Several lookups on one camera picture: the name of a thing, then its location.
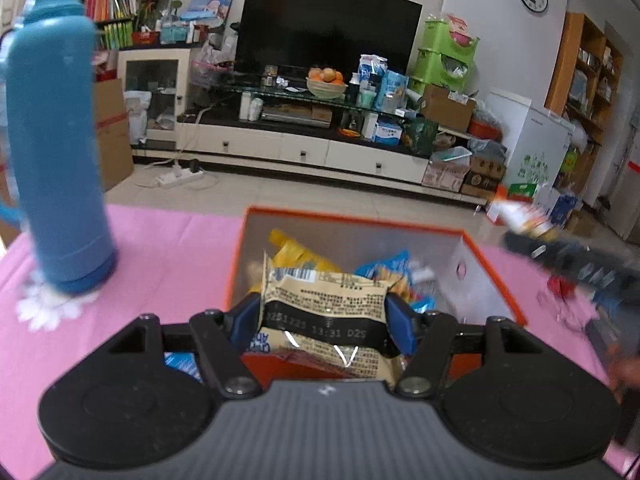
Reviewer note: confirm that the pink floral tablecloth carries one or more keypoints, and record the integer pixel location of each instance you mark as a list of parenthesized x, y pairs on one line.
[(150, 260)]

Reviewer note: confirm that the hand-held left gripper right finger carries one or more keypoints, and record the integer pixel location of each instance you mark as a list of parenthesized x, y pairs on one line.
[(400, 325)]

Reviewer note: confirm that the green plastic storage rack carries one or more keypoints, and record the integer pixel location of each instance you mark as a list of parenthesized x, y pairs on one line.
[(442, 52)]

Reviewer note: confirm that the black television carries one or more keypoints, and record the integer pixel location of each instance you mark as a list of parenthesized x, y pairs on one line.
[(330, 20)]

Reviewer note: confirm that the white power strip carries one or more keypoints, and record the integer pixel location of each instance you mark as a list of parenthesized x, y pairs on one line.
[(177, 179)]

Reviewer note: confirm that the orange box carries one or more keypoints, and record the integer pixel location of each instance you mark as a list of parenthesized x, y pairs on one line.
[(495, 290)]

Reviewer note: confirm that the white chest freezer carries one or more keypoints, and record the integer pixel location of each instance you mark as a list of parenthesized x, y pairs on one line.
[(530, 145)]

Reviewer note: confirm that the blue framed picture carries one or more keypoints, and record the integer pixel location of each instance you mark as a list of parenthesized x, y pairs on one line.
[(210, 4)]

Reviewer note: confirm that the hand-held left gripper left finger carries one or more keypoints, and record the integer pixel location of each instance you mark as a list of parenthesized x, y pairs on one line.
[(247, 322)]

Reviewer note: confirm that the bookshelf with books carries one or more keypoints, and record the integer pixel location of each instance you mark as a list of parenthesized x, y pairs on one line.
[(120, 5)]

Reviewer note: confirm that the person's right hand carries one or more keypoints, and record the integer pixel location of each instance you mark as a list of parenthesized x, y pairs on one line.
[(627, 377)]

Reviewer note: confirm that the blue white carton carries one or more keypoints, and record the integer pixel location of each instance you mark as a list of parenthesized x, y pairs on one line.
[(389, 130)]

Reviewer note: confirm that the wooden shelf unit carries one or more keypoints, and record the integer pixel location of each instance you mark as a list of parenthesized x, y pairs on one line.
[(585, 85)]

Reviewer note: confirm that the beige snack packet black band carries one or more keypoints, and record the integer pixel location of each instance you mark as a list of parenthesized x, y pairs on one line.
[(325, 305)]

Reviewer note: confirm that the blue snack packet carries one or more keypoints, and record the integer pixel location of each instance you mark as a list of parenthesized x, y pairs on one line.
[(385, 267)]

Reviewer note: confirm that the orange white snack packet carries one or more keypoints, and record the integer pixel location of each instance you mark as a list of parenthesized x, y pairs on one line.
[(522, 217)]

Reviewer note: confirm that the fruit bowl with oranges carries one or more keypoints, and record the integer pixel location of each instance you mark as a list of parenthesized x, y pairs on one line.
[(326, 85)]

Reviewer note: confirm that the white glass door cabinet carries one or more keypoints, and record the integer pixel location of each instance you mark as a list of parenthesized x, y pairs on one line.
[(150, 90)]

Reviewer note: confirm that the yellow snack packet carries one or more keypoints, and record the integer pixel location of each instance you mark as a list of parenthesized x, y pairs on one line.
[(300, 255)]

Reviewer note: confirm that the tall cardboard box red tape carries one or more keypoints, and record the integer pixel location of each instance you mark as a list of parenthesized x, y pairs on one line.
[(112, 130)]

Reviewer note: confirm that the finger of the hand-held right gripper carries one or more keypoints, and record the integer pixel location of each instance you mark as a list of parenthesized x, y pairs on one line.
[(527, 247)]

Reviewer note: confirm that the blue thermos flask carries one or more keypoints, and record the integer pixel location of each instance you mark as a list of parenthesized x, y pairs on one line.
[(60, 135)]

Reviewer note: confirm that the white tv stand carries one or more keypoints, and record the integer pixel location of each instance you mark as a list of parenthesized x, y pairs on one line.
[(300, 147)]

